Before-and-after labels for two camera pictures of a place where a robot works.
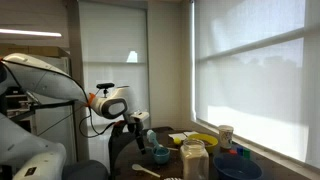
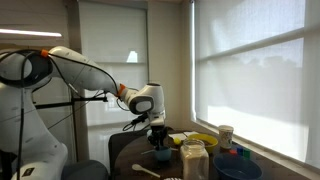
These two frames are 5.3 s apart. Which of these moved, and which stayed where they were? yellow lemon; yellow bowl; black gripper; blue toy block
Moved: black gripper
Stayed: yellow lemon; yellow bowl; blue toy block
